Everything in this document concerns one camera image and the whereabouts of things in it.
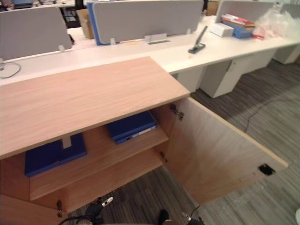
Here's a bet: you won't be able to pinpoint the grey desk cable hatch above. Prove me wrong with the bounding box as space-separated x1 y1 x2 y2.
144 33 171 45

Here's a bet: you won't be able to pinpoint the clear plastic bags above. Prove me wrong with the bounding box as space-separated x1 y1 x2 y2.
252 8 300 40

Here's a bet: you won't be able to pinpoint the black stapler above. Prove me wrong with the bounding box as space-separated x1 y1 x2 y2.
187 25 209 54

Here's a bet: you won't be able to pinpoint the wide grey desk divider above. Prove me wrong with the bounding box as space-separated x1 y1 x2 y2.
92 0 204 46

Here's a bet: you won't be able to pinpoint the wooden office cabinet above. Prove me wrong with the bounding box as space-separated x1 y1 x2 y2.
0 56 191 214

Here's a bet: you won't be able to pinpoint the white cardboard box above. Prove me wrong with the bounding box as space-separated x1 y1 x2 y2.
210 22 235 38

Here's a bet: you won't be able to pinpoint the blue divider panel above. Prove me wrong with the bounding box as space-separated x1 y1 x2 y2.
86 1 106 46

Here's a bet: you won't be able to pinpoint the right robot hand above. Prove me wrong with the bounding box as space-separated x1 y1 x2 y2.
158 209 193 225

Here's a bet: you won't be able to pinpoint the blue folder with white label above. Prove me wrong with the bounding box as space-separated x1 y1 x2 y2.
106 111 158 145

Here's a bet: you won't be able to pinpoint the wooden cabinet door with lock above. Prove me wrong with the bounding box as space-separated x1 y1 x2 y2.
165 97 289 206

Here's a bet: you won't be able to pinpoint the black floor cable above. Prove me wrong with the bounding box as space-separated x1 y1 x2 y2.
243 95 300 135

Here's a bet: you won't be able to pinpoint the stack of red white documents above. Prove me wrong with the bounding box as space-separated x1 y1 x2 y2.
220 13 256 30

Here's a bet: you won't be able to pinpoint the plain blue folder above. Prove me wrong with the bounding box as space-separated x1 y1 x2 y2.
24 132 88 178

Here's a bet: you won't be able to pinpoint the open cardboard box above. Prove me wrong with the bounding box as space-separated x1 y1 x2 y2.
75 8 95 40

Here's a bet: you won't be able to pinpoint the plain wooden cabinet door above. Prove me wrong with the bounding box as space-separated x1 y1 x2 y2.
0 194 69 225

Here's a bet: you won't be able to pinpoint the white desk pedestal cabinet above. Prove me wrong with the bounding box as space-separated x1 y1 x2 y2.
200 52 277 99
272 44 300 65

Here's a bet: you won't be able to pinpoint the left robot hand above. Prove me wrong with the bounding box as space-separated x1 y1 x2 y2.
85 196 114 223

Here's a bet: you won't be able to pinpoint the blue file box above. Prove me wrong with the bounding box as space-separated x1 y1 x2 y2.
221 21 254 39

